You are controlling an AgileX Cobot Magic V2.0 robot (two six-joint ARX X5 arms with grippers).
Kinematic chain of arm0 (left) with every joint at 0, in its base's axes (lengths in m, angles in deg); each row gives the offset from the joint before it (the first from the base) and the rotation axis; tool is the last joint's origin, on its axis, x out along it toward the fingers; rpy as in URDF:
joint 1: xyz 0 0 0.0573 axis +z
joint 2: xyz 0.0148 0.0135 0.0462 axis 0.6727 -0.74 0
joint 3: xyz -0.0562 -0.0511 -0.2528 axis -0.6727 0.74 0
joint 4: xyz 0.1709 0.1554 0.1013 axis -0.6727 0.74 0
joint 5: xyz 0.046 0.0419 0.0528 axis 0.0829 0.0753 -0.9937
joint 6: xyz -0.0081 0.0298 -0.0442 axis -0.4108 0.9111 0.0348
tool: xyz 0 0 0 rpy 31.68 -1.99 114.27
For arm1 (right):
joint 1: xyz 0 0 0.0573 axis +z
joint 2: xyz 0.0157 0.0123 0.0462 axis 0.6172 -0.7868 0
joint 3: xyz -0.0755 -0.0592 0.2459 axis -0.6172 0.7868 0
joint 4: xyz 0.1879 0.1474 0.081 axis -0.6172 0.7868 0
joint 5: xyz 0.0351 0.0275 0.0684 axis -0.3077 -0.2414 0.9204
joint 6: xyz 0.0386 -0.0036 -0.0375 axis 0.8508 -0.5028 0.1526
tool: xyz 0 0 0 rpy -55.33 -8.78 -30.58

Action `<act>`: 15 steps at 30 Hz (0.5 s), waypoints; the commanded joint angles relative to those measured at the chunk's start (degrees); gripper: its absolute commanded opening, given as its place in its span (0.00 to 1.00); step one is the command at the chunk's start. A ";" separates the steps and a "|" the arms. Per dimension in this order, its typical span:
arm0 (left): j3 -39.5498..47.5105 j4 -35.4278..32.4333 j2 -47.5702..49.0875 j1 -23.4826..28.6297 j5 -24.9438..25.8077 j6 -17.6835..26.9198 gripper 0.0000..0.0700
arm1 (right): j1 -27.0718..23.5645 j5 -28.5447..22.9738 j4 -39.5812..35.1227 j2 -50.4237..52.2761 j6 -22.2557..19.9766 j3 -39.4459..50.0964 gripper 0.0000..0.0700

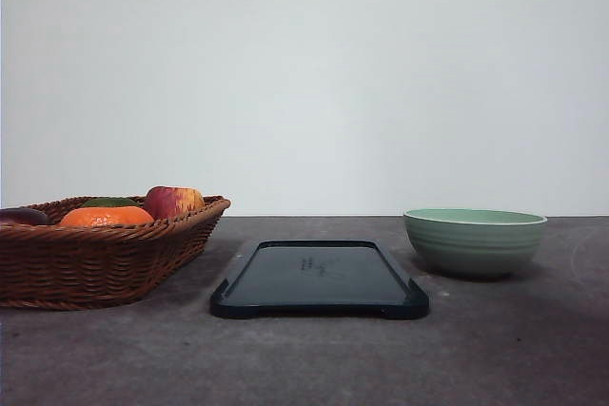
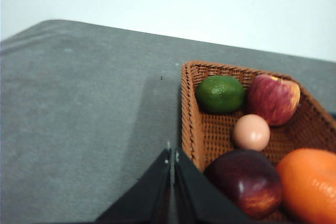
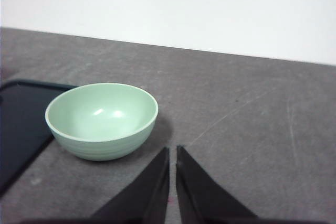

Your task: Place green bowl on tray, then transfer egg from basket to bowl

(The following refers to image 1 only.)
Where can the green ceramic bowl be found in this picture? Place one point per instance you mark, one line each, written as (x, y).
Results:
(473, 242)

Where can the brown wicker basket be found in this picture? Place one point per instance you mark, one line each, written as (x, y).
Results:
(57, 265)

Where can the dark rectangular tray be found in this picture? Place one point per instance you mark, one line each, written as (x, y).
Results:
(318, 279)

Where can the red yellow apple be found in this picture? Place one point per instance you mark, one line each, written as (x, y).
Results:
(166, 201)

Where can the dark green avocado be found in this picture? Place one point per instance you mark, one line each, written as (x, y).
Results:
(110, 201)

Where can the orange tangerine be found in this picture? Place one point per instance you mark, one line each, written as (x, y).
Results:
(106, 216)

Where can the dark purple fruit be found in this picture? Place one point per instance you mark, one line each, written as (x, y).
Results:
(23, 215)

